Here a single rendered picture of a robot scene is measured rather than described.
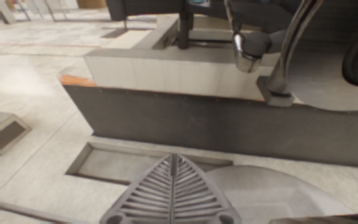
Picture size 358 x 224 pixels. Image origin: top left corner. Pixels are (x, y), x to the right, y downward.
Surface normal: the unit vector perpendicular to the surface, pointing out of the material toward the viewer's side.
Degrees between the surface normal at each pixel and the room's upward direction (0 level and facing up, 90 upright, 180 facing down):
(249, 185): 0
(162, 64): 90
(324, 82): 104
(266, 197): 68
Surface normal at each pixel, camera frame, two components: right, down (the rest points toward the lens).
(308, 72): -0.13, 0.83
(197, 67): -0.14, 0.68
